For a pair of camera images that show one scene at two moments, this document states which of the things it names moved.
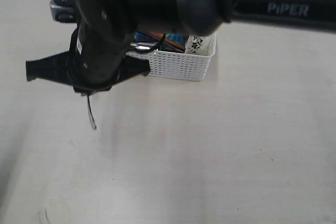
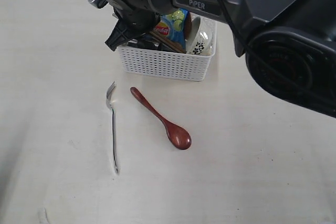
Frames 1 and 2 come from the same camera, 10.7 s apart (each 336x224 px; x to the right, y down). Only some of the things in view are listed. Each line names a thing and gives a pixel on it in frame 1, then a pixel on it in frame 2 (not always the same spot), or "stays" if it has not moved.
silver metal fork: x=91 y=113 -> x=108 y=99
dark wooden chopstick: x=171 y=42 stays
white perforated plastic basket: x=182 y=66 stays
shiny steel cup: x=144 y=46 stays
